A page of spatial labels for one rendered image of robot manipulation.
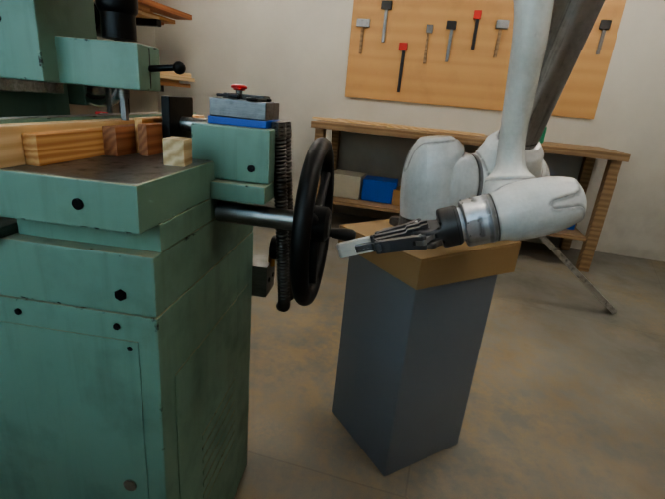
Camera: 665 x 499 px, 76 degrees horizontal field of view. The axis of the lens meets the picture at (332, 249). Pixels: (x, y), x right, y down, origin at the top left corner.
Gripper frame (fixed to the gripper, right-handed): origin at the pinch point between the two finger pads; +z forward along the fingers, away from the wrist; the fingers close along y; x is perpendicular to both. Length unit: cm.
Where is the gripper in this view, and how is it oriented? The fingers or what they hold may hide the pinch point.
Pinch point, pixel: (355, 247)
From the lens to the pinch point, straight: 83.6
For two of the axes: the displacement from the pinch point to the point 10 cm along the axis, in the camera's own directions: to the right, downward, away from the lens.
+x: 2.6, 9.2, 2.8
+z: -9.6, 2.1, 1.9
